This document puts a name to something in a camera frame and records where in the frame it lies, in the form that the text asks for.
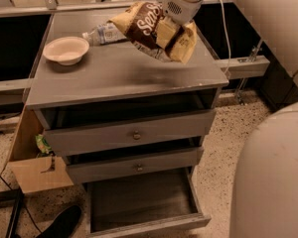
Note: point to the grey bottom drawer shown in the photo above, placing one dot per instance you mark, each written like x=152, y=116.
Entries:
x=145, y=204

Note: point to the grey drawer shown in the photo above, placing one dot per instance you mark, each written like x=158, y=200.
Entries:
x=145, y=204
x=108, y=136
x=135, y=165

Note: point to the white paper bowl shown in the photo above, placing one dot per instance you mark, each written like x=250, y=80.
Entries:
x=66, y=50

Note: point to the brown SeaSalt chip bag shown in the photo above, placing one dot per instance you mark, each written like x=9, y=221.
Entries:
x=138, y=24

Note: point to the grey middle drawer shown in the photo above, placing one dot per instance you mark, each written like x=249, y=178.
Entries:
x=135, y=165

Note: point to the grey drawer cabinet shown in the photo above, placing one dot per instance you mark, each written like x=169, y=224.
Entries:
x=117, y=83

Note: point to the black shoe sole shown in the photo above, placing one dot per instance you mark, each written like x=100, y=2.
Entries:
x=64, y=224

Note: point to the clear plastic water bottle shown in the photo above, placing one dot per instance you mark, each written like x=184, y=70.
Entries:
x=104, y=34

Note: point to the grey top drawer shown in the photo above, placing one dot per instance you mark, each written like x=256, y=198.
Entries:
x=108, y=136

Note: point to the small green snack bag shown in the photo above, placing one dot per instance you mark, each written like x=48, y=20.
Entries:
x=42, y=144

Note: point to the grey metal frame rail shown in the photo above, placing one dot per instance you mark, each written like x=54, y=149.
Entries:
x=241, y=68

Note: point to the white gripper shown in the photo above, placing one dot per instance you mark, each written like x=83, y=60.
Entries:
x=179, y=9

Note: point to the dark cabinet at right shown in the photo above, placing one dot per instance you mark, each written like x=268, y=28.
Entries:
x=278, y=88

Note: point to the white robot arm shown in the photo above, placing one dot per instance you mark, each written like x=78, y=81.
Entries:
x=248, y=176

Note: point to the brown cardboard box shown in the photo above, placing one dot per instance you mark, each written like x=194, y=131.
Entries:
x=34, y=173

